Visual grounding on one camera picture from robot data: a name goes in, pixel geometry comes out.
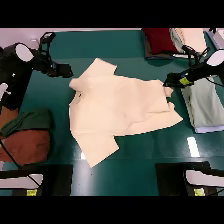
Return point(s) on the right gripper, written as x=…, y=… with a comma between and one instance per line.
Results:
x=175, y=80

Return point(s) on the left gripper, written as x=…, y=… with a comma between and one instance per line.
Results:
x=61, y=70

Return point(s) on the cream T-shirt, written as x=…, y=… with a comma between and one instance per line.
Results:
x=120, y=103

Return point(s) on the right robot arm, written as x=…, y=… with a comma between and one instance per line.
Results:
x=206, y=68

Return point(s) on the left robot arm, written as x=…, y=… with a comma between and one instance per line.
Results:
x=13, y=71

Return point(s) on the pale grey garment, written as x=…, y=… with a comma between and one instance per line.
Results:
x=205, y=103

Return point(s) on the red garment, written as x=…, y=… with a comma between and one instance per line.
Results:
x=160, y=40

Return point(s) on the white garment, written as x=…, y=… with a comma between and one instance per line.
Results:
x=193, y=38

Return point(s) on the green garment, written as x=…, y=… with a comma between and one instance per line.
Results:
x=28, y=120

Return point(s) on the orange garment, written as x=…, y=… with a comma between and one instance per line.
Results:
x=7, y=116

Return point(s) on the rust brown garment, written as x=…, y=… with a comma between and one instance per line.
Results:
x=25, y=146

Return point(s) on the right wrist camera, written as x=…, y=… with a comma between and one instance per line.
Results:
x=190, y=51

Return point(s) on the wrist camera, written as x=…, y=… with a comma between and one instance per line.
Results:
x=190, y=51
x=46, y=38

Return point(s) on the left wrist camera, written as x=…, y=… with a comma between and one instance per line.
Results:
x=46, y=38

